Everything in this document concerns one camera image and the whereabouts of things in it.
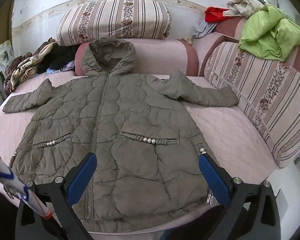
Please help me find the brown beige patterned blanket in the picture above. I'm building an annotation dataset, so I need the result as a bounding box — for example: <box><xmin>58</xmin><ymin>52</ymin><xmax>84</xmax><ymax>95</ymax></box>
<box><xmin>4</xmin><ymin>38</ymin><xmax>57</xmax><ymax>94</ymax></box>

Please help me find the striped floral folded quilt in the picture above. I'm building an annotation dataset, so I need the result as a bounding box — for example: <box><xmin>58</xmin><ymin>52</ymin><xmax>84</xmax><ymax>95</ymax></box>
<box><xmin>204</xmin><ymin>41</ymin><xmax>300</xmax><ymax>168</ymax></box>
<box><xmin>56</xmin><ymin>0</ymin><xmax>172</xmax><ymax>46</ymax></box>

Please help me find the floral printed bag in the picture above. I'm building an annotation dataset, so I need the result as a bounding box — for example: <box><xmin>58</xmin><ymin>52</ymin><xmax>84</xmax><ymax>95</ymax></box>
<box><xmin>0</xmin><ymin>40</ymin><xmax>14</xmax><ymax>78</ymax></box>

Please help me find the pink rolled quilt right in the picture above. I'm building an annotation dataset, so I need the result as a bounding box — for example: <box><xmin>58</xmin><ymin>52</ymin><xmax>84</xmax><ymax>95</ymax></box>
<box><xmin>192</xmin><ymin>17</ymin><xmax>247</xmax><ymax>76</ymax></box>

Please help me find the grey-blue garment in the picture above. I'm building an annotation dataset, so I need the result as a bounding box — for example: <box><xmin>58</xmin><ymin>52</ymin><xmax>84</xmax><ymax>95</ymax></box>
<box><xmin>193</xmin><ymin>21</ymin><xmax>218</xmax><ymax>38</ymax></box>

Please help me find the striped floral folded quilt right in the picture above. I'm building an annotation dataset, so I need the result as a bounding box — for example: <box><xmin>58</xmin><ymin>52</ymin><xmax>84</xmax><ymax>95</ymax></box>
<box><xmin>204</xmin><ymin>41</ymin><xmax>300</xmax><ymax>168</ymax></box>

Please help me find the red cloth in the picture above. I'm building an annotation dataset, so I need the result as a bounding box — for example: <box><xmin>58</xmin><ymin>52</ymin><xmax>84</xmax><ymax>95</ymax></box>
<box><xmin>204</xmin><ymin>7</ymin><xmax>232</xmax><ymax>23</ymax></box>

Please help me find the pink rolled quilt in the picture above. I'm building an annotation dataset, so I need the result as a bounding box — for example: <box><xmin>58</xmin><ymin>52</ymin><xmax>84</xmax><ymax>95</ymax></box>
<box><xmin>74</xmin><ymin>38</ymin><xmax>199</xmax><ymax>77</ymax></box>
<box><xmin>192</xmin><ymin>17</ymin><xmax>247</xmax><ymax>76</ymax></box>

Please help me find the olive green hooded puffer jacket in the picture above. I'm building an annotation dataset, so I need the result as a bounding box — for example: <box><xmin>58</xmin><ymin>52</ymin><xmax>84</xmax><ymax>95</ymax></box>
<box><xmin>3</xmin><ymin>38</ymin><xmax>238</xmax><ymax>233</ymax></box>

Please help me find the pink rolled quilt back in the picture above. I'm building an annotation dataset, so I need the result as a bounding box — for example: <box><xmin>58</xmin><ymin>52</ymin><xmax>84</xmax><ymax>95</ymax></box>
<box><xmin>74</xmin><ymin>38</ymin><xmax>199</xmax><ymax>77</ymax></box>

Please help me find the cream crumpled cloth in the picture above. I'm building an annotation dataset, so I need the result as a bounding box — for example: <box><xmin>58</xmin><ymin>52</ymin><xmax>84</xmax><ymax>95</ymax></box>
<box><xmin>223</xmin><ymin>0</ymin><xmax>263</xmax><ymax>18</ymax></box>

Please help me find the striped floral folded quilt back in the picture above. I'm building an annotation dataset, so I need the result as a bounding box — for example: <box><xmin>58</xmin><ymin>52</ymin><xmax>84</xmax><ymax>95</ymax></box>
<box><xmin>56</xmin><ymin>0</ymin><xmax>172</xmax><ymax>46</ymax></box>

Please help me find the black clothes pile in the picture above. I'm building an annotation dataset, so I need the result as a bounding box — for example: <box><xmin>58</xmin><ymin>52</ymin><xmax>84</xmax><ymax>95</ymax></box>
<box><xmin>45</xmin><ymin>44</ymin><xmax>79</xmax><ymax>70</ymax></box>

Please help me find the lime green blanket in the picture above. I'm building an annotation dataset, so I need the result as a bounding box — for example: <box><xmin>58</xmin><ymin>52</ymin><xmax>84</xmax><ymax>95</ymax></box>
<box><xmin>238</xmin><ymin>4</ymin><xmax>300</xmax><ymax>62</ymax></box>

